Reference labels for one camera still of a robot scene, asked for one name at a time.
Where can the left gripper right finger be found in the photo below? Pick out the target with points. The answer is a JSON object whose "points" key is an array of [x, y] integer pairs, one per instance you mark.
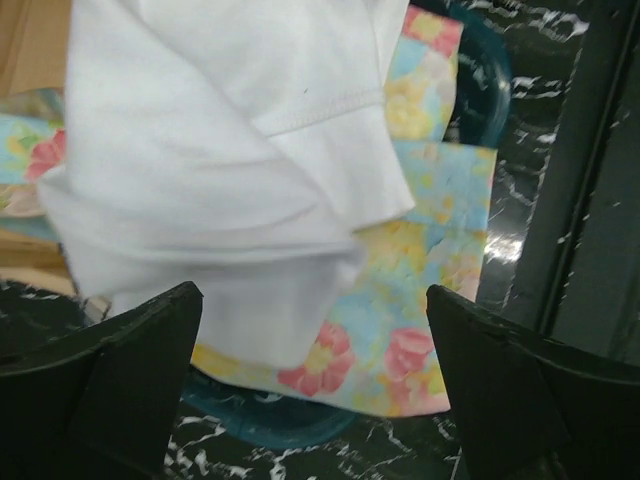
{"points": [[528, 407]]}

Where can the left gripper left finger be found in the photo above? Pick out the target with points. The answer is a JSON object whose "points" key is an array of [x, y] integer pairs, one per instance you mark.
{"points": [[91, 401]]}

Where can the floral pastel garment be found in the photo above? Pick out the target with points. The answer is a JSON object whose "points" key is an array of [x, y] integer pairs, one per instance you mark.
{"points": [[425, 250]]}

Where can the white garment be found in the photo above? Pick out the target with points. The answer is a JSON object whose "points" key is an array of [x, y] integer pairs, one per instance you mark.
{"points": [[238, 145]]}

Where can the teal plastic basin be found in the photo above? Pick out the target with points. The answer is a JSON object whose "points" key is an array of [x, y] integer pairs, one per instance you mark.
{"points": [[480, 90]]}

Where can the wooden clothes rack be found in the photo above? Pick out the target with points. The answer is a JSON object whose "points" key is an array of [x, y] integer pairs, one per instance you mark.
{"points": [[34, 36]]}

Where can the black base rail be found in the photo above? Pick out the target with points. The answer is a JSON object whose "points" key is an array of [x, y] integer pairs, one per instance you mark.
{"points": [[577, 281]]}

